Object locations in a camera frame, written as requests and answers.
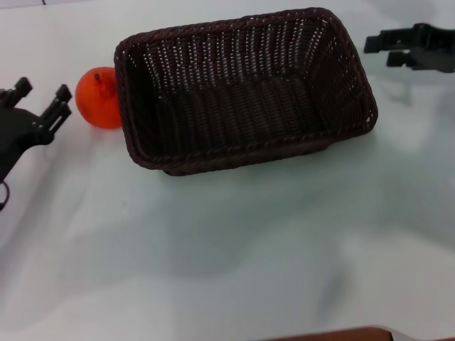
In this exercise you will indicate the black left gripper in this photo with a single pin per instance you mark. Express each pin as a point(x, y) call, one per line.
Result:
point(14, 135)

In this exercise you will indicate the white tablecloth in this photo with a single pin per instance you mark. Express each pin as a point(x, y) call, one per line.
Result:
point(227, 248)

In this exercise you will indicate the dark brown woven basket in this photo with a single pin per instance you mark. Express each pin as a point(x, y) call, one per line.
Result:
point(231, 110)

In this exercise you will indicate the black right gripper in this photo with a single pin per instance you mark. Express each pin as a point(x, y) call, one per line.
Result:
point(435, 49)

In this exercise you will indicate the orange toy fruit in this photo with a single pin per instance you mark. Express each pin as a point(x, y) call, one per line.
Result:
point(97, 104)

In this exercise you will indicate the brown board edge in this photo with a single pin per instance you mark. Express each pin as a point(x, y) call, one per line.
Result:
point(337, 335)

